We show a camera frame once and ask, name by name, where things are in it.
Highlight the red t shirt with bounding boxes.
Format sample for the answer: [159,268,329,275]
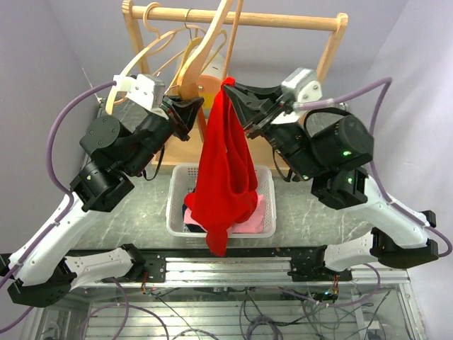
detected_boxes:
[185,89,258,256]

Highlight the white plastic basket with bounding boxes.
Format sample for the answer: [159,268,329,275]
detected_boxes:
[166,163,277,239]

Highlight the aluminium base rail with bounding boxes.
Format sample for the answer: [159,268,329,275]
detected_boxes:
[38,244,411,288]

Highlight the wooden clothes rack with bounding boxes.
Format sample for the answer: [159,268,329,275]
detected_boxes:
[121,0,349,167]

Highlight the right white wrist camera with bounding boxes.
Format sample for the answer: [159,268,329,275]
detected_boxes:
[281,67,322,103]

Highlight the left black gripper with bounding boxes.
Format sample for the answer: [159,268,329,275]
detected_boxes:
[123,92,205,176]

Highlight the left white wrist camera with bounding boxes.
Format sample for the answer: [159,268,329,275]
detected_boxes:
[113,74,169,120]

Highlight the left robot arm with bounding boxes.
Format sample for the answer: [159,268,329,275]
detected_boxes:
[1,96,204,307]

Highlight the navy blue t shirt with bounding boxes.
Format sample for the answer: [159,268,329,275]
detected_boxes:
[182,204,206,233]

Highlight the white striped drawer cabinet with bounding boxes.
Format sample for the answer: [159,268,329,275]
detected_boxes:
[196,50,224,115]

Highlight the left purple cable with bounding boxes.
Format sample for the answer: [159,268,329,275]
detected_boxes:
[0,80,117,334]

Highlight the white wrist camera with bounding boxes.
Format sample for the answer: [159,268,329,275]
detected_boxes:
[281,67,322,103]
[113,74,169,120]

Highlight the yellow wooden hanger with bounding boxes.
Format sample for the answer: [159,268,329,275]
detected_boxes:
[176,1,231,101]

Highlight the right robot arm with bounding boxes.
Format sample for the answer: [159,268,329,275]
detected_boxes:
[223,80,440,281]

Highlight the pink t shirt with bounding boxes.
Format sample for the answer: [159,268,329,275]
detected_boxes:
[183,193,267,234]

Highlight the purple cable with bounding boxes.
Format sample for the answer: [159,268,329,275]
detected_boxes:
[0,80,117,334]
[293,76,453,256]

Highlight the cream plastic hanger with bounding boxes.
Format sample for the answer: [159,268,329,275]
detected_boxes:
[105,1,206,115]

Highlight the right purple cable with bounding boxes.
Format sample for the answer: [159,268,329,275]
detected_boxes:
[293,76,453,256]

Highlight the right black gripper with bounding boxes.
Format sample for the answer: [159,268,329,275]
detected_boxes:
[225,79,326,181]

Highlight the wooden hanger with red shirt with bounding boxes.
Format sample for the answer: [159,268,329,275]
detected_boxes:
[176,0,245,141]

